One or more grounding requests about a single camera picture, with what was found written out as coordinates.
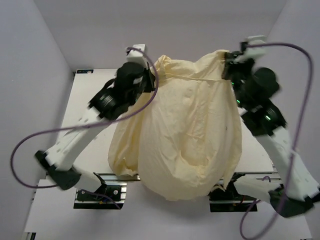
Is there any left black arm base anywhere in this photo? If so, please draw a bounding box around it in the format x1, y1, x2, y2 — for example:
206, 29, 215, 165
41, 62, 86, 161
73, 182, 127, 210

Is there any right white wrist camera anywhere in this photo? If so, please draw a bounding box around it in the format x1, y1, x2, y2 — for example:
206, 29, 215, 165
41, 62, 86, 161
235, 35, 267, 63

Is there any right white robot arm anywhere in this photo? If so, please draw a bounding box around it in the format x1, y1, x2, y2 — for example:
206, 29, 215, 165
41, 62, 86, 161
221, 51, 320, 218

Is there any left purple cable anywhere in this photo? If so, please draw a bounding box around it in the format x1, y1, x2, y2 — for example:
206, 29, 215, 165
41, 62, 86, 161
9, 46, 160, 210

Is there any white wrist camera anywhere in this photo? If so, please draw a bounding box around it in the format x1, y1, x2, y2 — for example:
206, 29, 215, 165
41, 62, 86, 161
235, 35, 267, 63
125, 44, 148, 69

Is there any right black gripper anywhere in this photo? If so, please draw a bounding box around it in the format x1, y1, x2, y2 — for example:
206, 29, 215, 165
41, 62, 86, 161
219, 50, 253, 107

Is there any purple cable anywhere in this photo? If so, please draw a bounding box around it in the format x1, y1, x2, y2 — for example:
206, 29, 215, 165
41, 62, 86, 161
9, 46, 160, 210
239, 42, 315, 240

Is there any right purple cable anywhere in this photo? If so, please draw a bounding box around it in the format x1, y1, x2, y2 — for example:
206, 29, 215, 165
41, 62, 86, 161
239, 42, 315, 240

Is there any cream yellow jacket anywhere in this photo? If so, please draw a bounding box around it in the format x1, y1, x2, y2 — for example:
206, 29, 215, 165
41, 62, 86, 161
107, 49, 242, 201

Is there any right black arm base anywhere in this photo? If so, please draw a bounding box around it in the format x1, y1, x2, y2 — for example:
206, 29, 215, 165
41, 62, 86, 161
208, 185, 256, 213

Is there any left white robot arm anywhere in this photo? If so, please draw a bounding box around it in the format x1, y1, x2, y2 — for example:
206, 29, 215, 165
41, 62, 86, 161
35, 62, 155, 200

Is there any left blue corner label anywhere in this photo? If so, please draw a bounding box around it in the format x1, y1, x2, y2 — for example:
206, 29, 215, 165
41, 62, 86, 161
76, 69, 94, 74

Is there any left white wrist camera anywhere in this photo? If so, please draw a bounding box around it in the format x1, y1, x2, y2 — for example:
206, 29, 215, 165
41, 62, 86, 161
125, 44, 148, 69

